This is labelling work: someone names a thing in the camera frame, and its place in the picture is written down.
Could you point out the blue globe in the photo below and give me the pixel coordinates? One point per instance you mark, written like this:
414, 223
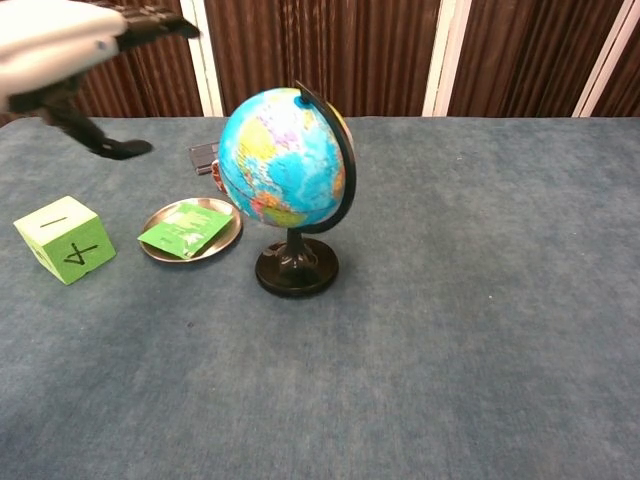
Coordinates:
285, 160

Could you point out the green cube with numbers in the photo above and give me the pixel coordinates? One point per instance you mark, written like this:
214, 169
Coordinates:
65, 240

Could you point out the blue table cloth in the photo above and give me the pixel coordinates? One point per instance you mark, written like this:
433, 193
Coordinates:
400, 350

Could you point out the black flat box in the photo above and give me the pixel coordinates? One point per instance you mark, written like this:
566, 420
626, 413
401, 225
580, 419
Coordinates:
205, 157

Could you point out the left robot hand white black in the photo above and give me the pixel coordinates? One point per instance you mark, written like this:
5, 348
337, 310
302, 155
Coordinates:
45, 40

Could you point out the brown pleated partition panel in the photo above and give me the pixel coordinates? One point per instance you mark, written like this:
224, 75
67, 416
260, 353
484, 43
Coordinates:
622, 85
145, 85
530, 55
325, 45

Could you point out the round metal plate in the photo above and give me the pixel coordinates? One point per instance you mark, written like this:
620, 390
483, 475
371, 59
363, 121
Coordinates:
225, 235

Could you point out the green paper packet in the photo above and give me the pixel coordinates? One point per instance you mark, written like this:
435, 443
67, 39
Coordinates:
185, 230

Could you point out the white partition post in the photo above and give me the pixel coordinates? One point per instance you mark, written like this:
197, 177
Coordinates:
602, 57
442, 57
202, 65

